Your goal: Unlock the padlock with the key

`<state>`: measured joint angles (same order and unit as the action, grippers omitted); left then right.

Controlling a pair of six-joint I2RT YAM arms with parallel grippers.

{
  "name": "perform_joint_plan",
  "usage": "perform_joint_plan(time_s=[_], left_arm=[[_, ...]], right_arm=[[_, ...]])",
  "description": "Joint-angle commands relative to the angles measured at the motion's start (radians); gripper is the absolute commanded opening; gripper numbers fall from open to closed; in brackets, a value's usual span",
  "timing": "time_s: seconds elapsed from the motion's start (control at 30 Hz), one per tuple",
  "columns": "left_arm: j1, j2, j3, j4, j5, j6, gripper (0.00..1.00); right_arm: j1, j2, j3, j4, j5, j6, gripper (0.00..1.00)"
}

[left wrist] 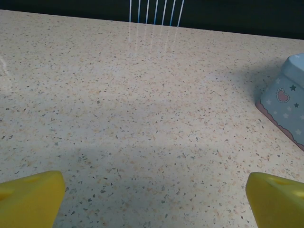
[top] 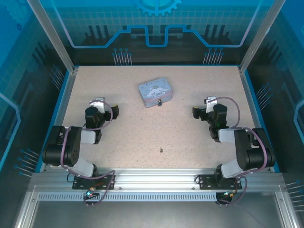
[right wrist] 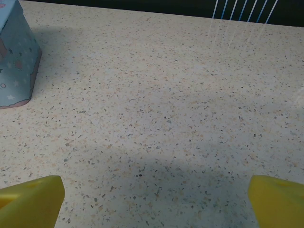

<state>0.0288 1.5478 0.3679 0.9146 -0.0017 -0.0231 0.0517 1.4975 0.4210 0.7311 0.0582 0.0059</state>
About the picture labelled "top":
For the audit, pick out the small blue padlock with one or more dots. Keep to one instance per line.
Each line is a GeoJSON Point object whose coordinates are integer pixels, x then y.
{"type": "Point", "coordinates": [160, 102]}

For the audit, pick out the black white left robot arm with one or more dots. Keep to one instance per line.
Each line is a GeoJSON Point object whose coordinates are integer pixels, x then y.
{"type": "Point", "coordinates": [71, 147]}

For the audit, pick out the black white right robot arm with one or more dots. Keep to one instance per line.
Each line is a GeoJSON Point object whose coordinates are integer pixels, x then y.
{"type": "Point", "coordinates": [244, 147]}

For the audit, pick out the pastel cartoon tin box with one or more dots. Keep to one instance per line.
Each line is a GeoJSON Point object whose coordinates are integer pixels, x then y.
{"type": "Point", "coordinates": [154, 91]}

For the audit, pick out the small connector with green light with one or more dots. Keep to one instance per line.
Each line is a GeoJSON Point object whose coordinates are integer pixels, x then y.
{"type": "Point", "coordinates": [89, 193]}
{"type": "Point", "coordinates": [225, 195]}

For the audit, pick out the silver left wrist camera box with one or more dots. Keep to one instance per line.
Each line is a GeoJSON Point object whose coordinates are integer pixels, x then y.
{"type": "Point", "coordinates": [100, 104]}

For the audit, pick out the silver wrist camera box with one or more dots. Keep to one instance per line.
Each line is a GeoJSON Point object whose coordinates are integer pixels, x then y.
{"type": "Point", "coordinates": [210, 103]}
{"type": "Point", "coordinates": [100, 104]}

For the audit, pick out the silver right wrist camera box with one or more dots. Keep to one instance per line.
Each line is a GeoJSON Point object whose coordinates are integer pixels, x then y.
{"type": "Point", "coordinates": [210, 103]}

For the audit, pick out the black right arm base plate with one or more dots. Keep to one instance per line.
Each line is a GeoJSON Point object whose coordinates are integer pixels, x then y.
{"type": "Point", "coordinates": [206, 182]}

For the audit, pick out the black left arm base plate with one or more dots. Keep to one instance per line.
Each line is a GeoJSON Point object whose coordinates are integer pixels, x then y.
{"type": "Point", "coordinates": [79, 183]}

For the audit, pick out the aluminium mounting rail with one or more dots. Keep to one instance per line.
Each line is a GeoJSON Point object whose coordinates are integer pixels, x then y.
{"type": "Point", "coordinates": [154, 177]}

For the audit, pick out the aluminium frame post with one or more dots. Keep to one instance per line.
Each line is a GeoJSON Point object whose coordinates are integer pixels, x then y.
{"type": "Point", "coordinates": [261, 35]}
{"type": "Point", "coordinates": [52, 38]}

